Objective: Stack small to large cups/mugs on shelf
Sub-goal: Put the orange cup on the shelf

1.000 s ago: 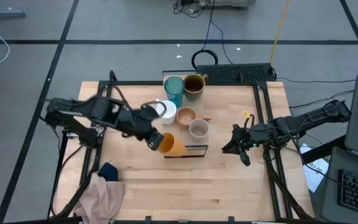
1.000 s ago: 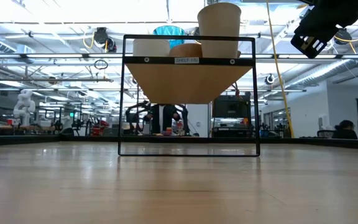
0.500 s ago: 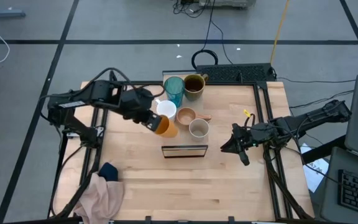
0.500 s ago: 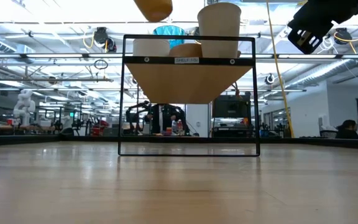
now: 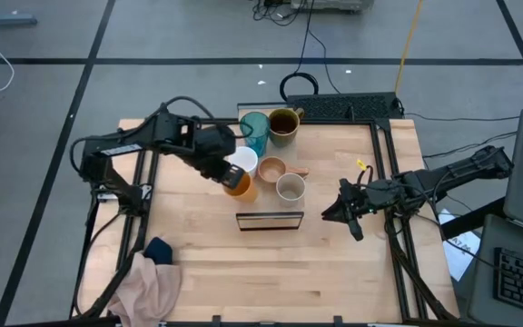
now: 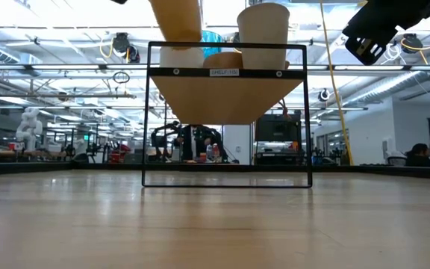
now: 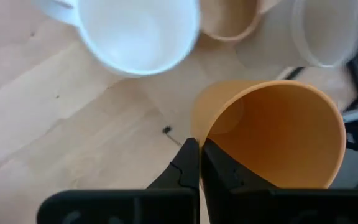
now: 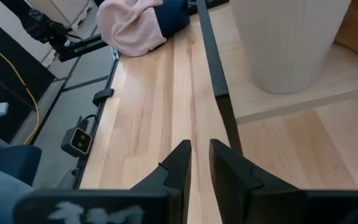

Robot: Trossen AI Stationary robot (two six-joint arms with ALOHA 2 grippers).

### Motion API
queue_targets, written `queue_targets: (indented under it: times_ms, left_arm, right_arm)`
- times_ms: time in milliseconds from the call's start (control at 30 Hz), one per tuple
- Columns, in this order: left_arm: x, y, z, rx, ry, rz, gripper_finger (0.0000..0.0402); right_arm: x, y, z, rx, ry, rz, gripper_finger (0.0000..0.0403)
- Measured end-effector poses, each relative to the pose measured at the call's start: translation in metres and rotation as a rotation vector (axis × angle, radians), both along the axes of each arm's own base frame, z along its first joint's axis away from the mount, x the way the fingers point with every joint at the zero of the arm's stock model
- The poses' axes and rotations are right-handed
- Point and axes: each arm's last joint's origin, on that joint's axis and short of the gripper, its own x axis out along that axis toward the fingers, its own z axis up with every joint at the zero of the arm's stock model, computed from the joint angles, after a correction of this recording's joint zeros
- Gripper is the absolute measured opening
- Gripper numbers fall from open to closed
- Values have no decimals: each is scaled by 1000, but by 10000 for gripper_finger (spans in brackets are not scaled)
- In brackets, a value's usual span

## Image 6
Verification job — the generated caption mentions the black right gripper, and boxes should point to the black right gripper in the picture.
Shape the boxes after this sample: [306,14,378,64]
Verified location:
[343,0,430,67]

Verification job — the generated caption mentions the orange cup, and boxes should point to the orange cup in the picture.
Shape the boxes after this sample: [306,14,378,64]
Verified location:
[148,0,204,50]

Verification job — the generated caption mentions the teal glass tumbler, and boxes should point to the teal glass tumbler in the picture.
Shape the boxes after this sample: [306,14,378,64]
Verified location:
[201,30,225,59]

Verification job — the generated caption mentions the beige ribbed cup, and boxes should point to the beige ribbed cup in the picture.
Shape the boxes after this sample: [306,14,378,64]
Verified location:
[236,2,290,71]

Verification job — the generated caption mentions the white chair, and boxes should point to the white chair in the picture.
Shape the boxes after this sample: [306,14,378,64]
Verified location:
[385,150,409,167]

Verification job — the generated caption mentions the person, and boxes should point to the person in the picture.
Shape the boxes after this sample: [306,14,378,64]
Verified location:
[405,143,430,168]
[179,124,226,164]

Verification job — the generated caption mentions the white robot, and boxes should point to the white robot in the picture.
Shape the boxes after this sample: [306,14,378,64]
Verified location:
[15,107,44,152]

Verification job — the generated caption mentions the silver ventilation duct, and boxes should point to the silver ventilation duct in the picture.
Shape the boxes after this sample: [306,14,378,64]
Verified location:
[343,69,430,109]

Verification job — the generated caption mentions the yellow cable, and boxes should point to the yellow cable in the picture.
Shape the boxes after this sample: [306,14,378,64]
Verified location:
[319,0,352,165]

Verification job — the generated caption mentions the black cable loop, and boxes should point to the black cable loop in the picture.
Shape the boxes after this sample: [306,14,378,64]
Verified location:
[113,70,131,85]

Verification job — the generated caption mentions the wooden shelf with black frame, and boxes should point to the wooden shelf with black frame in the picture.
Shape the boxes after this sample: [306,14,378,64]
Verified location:
[141,40,313,189]

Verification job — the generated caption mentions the black aluminium table frame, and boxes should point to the black aluminium table frame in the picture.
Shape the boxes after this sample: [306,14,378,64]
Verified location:
[0,161,430,181]

